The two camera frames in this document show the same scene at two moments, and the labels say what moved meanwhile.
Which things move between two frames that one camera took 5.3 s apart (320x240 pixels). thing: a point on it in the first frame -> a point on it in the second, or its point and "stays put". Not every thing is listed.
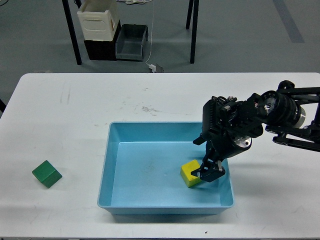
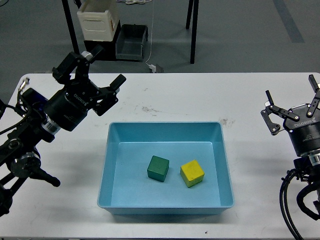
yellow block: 186,170 stays put
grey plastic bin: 130,43 stays put
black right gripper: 228,126 -> 305,132
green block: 47,174 -> 158,168
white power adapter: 156,68 stays put
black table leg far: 189,11 stays put
